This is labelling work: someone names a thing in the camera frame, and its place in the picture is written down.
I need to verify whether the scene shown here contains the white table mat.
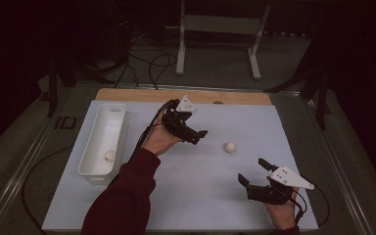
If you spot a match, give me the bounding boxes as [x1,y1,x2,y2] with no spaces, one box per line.
[41,99,319,233]

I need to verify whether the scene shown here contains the person's right hand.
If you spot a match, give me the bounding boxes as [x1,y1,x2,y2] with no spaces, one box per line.
[263,187,301,231]

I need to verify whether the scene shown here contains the left hand-held gripper cable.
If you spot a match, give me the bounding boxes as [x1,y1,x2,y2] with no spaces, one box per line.
[128,99,174,165]

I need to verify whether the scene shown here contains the black tripod stand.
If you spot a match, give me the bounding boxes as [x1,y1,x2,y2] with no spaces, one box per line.
[46,53,79,118]
[263,32,332,131]

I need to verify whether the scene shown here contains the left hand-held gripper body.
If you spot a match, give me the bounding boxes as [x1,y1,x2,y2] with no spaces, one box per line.
[161,95,200,144]

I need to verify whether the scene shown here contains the person's left hand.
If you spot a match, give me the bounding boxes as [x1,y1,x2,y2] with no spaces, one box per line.
[141,109,185,157]

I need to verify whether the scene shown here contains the white plastic bin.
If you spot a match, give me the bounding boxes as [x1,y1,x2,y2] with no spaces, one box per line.
[77,103,127,183]

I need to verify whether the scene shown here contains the black floor cable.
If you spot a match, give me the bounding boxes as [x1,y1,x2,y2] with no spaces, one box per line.
[21,145,74,231]

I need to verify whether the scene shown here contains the white ping pong ball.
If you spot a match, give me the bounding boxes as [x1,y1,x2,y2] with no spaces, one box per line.
[103,149,117,164]
[223,141,237,155]

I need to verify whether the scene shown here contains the thin black cable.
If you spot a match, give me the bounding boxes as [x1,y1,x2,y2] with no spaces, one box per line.
[113,32,142,90]

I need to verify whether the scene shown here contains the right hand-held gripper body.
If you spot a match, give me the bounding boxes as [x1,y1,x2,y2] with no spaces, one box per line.
[246,164,315,206]

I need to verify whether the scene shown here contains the right hand-held gripper cable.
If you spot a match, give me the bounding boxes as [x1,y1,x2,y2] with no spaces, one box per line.
[288,187,308,226]

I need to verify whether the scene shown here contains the white metal stand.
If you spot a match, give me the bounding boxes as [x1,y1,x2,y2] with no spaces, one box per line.
[175,0,272,81]

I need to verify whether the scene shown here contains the hand-held gripper cable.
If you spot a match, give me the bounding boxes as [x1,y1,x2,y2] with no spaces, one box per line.
[128,99,174,165]
[288,187,308,226]

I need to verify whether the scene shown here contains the looped black cable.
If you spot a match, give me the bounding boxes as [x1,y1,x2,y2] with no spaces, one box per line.
[148,53,178,91]

